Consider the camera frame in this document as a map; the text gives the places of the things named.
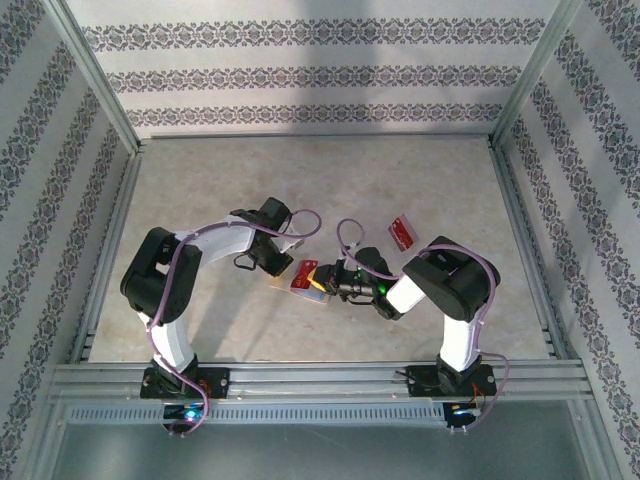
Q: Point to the grey metal bottom panel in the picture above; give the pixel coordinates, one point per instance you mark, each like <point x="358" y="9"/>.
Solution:
<point x="320" y="455"/>

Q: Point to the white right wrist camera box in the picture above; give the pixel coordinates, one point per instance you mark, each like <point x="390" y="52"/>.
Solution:
<point x="344" y="261"/>

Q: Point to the red VIP credit card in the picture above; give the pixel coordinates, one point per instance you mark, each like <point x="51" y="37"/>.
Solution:
<point x="302" y="275"/>

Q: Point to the aluminium back rail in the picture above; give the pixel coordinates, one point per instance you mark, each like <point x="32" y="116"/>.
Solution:
<point x="320" y="136"/>

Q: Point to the aluminium corner post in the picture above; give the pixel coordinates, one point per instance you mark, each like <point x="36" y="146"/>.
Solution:
<point x="535" y="70"/>
<point x="95" y="85"/>

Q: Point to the clear acrylic card box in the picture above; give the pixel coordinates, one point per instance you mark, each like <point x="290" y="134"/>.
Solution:
<point x="411" y="246"/>

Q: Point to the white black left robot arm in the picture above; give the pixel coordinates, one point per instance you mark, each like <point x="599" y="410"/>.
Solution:
<point x="220" y="247"/>

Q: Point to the aluminium left side rail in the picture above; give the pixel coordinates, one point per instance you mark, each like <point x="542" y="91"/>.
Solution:
<point x="107" y="250"/>

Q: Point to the aluminium front rail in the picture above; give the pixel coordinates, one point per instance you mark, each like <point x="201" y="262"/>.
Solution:
<point x="320" y="380"/>

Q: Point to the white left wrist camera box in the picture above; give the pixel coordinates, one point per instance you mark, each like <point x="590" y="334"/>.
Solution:
<point x="292" y="243"/>

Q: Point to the red credit card stack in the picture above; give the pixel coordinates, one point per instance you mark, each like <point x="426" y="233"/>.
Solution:
<point x="402" y="235"/>

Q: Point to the aluminium right side rail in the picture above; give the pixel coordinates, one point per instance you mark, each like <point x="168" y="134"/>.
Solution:
<point x="525" y="240"/>

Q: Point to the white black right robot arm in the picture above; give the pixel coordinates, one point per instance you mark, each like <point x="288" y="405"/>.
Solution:
<point x="460" y="340"/>

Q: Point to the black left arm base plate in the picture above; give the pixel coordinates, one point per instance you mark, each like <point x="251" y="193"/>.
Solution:
<point x="220" y="382"/>

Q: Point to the wooden board with clear cover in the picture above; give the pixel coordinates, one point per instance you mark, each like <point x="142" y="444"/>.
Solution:
<point x="315" y="296"/>

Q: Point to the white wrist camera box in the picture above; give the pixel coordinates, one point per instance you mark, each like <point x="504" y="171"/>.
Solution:
<point x="344" y="261"/>
<point x="292" y="243"/>

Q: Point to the aluminium rail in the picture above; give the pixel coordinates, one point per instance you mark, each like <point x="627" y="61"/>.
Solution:
<point x="320" y="136"/>
<point x="107" y="250"/>
<point x="320" y="380"/>
<point x="525" y="240"/>

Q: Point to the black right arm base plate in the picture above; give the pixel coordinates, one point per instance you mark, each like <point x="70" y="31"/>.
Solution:
<point x="417" y="385"/>

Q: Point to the aluminium right corner post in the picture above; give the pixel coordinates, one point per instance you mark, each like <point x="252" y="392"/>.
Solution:
<point x="535" y="70"/>

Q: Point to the aluminium left corner post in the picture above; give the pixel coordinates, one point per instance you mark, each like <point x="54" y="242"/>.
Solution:
<point x="95" y="85"/>

